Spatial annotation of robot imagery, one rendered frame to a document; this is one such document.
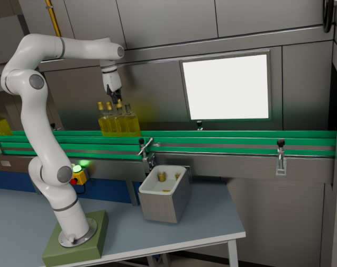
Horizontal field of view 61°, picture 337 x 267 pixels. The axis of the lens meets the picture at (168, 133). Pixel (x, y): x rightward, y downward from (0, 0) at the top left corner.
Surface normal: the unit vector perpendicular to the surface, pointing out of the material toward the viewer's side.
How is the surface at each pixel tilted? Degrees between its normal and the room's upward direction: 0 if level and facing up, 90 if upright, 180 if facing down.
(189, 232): 0
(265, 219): 90
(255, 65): 90
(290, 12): 90
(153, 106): 90
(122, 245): 0
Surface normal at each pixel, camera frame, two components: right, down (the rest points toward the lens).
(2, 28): 0.05, 0.40
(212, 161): -0.36, 0.44
